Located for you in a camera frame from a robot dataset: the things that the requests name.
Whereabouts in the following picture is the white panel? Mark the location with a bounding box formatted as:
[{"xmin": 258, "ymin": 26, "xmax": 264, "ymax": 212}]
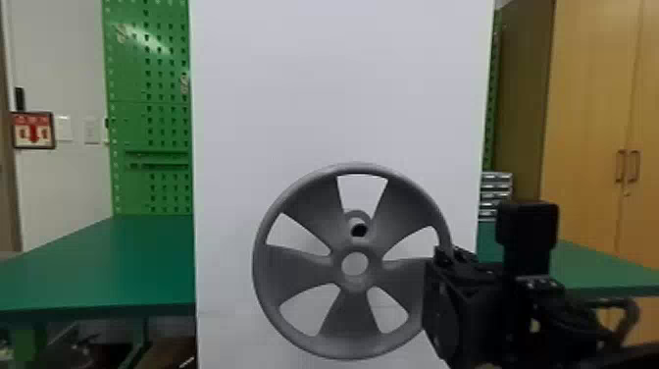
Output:
[{"xmin": 188, "ymin": 0, "xmax": 496, "ymax": 369}]

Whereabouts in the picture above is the grey wheel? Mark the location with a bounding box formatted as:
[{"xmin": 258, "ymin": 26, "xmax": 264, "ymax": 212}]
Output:
[{"xmin": 251, "ymin": 162, "xmax": 455, "ymax": 361}]

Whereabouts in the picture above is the white drawer cabinet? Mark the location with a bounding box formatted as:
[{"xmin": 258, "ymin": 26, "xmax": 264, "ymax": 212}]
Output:
[{"xmin": 479, "ymin": 171, "xmax": 514, "ymax": 223}]

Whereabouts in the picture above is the white wall switch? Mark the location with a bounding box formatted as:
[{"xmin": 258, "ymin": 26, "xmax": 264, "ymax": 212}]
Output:
[
  {"xmin": 83, "ymin": 117, "xmax": 103, "ymax": 145},
  {"xmin": 55, "ymin": 115, "xmax": 74, "ymax": 142}
]

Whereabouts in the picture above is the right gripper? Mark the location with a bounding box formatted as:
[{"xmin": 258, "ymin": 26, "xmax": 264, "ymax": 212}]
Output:
[{"xmin": 422, "ymin": 245, "xmax": 568, "ymax": 369}]

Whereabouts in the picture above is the wooden cupboard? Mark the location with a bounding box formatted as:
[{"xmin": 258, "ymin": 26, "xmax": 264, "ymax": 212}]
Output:
[{"xmin": 492, "ymin": 0, "xmax": 659, "ymax": 347}]

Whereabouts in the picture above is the red wall sign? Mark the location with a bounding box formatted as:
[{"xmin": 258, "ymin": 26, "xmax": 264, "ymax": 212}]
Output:
[{"xmin": 11, "ymin": 111, "xmax": 57, "ymax": 150}]

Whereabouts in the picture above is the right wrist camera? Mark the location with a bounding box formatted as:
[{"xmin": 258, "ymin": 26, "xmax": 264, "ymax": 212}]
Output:
[{"xmin": 495, "ymin": 200, "xmax": 560, "ymax": 280}]

